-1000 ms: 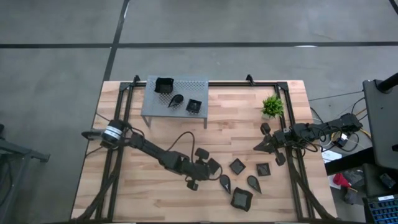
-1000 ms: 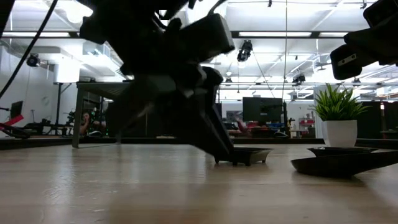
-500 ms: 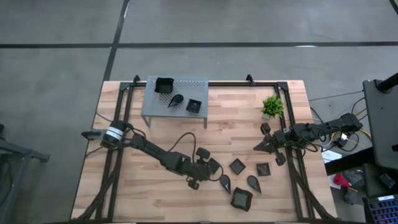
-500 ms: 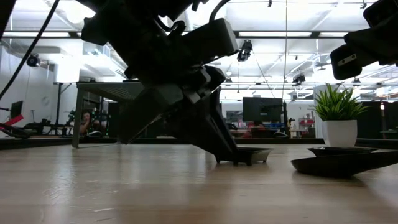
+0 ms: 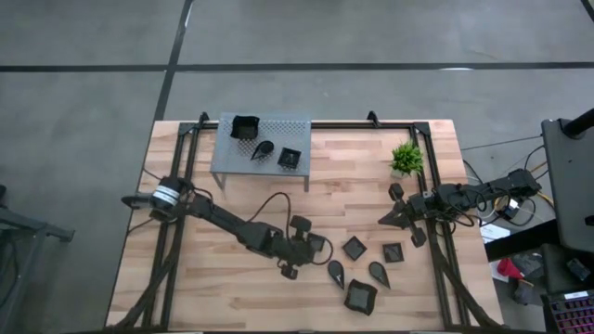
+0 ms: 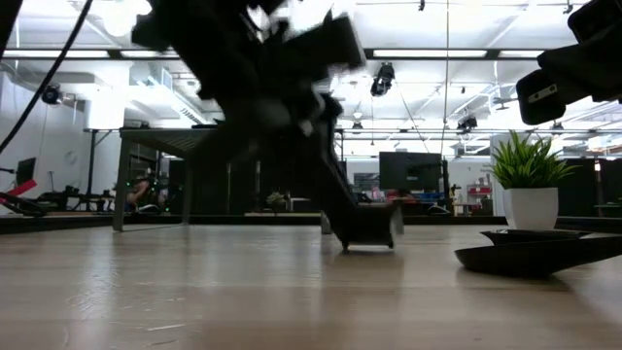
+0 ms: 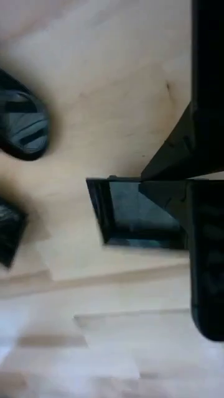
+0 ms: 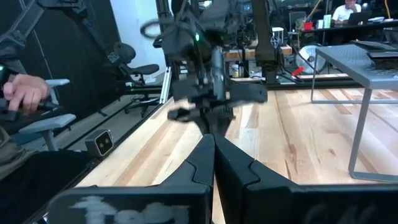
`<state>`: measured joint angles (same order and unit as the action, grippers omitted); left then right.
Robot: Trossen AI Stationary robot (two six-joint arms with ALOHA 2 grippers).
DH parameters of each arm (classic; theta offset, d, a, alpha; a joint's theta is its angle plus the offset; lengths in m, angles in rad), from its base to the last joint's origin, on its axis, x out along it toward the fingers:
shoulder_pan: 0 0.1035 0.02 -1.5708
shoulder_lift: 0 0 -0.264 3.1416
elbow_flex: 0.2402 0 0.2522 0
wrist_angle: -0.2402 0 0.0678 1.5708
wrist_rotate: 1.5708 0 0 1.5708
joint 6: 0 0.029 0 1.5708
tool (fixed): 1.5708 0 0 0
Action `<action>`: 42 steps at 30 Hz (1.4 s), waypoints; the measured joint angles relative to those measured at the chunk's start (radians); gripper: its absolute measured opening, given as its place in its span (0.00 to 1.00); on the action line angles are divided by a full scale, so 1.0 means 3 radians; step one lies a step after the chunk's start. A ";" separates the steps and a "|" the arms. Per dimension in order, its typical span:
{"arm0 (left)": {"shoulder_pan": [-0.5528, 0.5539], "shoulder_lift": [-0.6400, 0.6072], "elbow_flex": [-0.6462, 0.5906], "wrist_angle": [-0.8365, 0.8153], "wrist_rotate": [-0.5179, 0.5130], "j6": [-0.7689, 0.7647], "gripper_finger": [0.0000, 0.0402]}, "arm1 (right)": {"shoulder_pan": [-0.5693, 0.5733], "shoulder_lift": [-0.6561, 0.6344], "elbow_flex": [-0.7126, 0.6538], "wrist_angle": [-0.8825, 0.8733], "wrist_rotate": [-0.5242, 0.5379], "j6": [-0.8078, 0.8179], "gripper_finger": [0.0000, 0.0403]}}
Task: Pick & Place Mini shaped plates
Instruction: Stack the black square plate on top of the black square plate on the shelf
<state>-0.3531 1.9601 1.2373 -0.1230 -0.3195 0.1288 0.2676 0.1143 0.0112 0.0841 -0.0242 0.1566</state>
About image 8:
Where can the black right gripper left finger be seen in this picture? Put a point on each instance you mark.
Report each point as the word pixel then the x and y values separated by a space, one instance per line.
pixel 192 174

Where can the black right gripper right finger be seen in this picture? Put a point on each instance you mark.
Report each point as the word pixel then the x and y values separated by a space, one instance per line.
pixel 236 177

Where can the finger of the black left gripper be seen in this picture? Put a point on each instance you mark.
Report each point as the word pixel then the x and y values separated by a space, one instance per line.
pixel 224 124
pixel 211 126

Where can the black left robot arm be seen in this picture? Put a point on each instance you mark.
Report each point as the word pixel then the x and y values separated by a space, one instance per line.
pixel 186 40

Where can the wooden workbench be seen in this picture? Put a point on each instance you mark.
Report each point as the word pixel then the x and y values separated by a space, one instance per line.
pixel 245 53

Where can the small red tool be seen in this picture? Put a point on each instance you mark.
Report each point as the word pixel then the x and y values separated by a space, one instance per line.
pixel 297 71

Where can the silver aluminium extrusion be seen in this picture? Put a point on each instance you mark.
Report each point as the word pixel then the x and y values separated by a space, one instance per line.
pixel 165 85

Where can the white round floor fan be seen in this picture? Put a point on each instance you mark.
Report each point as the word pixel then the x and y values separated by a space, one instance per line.
pixel 309 59

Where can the black office chair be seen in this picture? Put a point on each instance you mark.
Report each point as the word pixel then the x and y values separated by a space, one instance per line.
pixel 141 69

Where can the red cup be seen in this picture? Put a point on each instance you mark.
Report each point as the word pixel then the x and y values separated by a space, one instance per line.
pixel 308 26

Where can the grey perforated metal shelf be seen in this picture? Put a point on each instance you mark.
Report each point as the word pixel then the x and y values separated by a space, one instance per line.
pixel 351 62

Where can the person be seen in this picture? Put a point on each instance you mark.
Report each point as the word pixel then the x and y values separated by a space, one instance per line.
pixel 26 91
pixel 345 12

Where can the black laptop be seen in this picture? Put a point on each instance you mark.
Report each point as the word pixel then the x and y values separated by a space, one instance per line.
pixel 359 18

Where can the grey armrest office chair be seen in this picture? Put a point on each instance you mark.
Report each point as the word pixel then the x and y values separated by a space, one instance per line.
pixel 46 123

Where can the black partition panel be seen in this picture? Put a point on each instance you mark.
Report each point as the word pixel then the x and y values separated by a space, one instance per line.
pixel 77 46

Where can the black table-level camera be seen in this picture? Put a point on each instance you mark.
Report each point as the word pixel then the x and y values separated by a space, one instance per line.
pixel 99 143

